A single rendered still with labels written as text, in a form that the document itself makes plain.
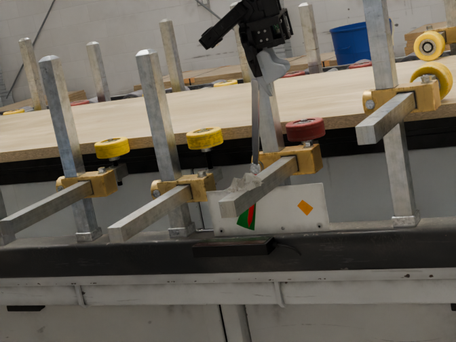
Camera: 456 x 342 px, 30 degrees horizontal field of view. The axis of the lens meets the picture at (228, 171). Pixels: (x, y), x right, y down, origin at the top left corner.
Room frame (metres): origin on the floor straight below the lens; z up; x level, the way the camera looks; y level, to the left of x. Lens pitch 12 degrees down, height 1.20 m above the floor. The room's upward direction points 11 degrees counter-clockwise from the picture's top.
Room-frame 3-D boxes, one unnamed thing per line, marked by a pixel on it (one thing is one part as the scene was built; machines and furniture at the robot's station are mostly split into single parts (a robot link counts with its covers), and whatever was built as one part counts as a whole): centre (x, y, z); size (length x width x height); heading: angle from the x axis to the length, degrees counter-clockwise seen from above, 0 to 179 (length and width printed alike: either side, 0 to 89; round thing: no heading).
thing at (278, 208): (1.69, -0.06, 0.75); 0.26 x 0.01 x 0.10; 63
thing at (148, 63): (1.81, 0.12, 0.87); 0.04 x 0.04 x 0.48; 63
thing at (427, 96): (1.57, -0.34, 0.95); 0.14 x 0.06 x 0.05; 63
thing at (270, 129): (1.70, -0.10, 0.93); 0.04 x 0.04 x 0.48; 63
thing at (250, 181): (1.47, -0.03, 0.87); 0.09 x 0.07 x 0.02; 153
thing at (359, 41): (7.47, -1.38, 0.36); 0.59 x 0.57 x 0.73; 149
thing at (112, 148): (2.00, 0.26, 0.85); 0.08 x 0.08 x 0.11
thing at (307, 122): (1.76, -0.18, 0.85); 0.08 x 0.08 x 0.11
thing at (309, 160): (1.69, -0.12, 0.85); 0.14 x 0.06 x 0.05; 63
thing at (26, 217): (1.83, 0.35, 0.83); 0.44 x 0.03 x 0.04; 153
